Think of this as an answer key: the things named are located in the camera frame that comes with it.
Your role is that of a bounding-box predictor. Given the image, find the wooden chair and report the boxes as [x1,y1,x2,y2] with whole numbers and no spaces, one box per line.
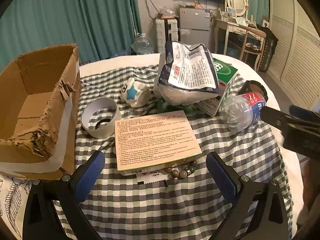
[241,26,267,72]

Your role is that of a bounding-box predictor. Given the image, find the black round container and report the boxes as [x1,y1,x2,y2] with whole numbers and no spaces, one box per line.
[239,80,268,103]

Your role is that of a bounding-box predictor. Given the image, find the large black bag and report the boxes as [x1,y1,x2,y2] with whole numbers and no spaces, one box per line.
[257,25,278,72]

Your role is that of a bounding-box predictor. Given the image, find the oval vanity mirror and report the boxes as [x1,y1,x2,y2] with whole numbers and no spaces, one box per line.
[224,0,249,17]

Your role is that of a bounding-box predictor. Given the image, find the grey small fridge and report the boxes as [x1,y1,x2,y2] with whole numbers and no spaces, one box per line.
[179,7,212,48]

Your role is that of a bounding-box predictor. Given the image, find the white sachet packet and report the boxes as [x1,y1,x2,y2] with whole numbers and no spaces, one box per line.
[137,171,168,185]

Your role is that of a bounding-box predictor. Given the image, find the louvred wardrobe doors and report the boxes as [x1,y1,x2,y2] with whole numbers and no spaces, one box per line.
[267,0,320,110]

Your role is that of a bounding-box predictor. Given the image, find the white tape roll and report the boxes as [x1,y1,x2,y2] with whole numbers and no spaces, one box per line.
[81,98,122,138]

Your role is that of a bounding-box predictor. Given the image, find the cream vanity table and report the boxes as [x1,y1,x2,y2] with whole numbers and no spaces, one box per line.
[215,17,265,61]

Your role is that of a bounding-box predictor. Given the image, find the white suitcase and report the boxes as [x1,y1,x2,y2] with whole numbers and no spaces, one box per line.
[154,19,179,53]

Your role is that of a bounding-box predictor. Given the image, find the white figurine with blue star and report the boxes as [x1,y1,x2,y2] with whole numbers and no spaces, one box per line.
[120,78,150,108]

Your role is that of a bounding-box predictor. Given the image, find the brown cardboard box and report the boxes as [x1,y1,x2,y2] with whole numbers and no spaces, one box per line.
[0,44,82,182]

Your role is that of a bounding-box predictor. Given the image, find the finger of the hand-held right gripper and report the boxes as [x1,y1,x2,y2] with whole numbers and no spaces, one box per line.
[261,106,304,133]
[289,104,320,122]

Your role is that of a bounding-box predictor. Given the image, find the grey checkered cloth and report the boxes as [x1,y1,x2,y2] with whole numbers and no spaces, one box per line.
[54,65,294,240]

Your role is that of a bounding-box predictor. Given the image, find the green medicine box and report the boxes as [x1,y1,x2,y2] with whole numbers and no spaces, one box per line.
[195,57,239,117]

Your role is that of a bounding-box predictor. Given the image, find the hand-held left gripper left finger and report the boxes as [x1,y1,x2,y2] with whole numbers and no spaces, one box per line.
[23,151,105,240]

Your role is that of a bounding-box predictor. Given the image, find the large white blue plastic bag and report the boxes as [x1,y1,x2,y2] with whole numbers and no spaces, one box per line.
[154,41,220,106]

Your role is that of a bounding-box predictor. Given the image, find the small green packet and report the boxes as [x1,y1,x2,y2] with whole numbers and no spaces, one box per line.
[157,99,198,115]

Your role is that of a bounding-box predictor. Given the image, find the brown bead bracelet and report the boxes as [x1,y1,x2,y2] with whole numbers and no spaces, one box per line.
[167,160,198,180]

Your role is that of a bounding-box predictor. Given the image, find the large clear water jug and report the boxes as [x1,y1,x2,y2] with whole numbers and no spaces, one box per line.
[132,33,153,55]

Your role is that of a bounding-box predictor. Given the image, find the floral bed sheet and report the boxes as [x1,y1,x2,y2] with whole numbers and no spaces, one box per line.
[0,172,38,230]

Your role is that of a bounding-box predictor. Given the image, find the clear bottle with red-blue label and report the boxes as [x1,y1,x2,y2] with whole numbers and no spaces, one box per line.
[219,92,267,132]

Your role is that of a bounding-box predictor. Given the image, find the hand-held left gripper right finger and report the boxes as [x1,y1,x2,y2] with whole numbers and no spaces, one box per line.
[207,151,298,240]

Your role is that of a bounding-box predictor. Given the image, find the black wall cable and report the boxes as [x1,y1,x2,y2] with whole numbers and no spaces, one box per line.
[144,0,160,18]

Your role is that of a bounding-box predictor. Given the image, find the teal curtain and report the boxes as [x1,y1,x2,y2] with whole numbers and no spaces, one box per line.
[0,0,142,73]

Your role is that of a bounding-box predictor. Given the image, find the beige medicine box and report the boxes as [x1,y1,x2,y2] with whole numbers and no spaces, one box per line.
[114,110,202,176]

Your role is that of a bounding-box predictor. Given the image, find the person's right forearm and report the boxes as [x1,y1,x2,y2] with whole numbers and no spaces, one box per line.
[297,155,320,233]

